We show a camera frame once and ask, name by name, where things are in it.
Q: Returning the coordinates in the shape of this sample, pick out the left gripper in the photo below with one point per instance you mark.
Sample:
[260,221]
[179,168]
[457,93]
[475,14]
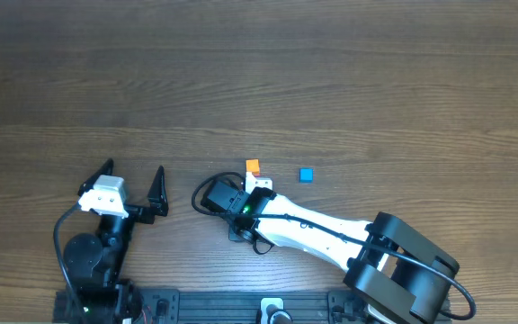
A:
[140,213]

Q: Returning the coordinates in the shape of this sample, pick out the orange cube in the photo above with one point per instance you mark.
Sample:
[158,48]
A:
[252,166]

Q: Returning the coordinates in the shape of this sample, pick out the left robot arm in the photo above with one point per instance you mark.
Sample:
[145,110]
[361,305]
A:
[92,256]

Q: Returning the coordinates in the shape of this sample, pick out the blue cube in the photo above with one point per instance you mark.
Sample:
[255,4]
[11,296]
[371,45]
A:
[306,175]

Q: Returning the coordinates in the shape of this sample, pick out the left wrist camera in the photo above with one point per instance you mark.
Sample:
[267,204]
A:
[104,198]

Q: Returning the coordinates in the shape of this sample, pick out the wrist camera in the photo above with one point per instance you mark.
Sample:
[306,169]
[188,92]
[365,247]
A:
[263,184]
[104,198]

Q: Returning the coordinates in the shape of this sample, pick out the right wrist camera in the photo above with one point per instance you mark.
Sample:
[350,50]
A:
[263,184]

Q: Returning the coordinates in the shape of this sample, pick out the mounting rail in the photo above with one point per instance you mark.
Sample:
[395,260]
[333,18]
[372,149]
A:
[223,308]

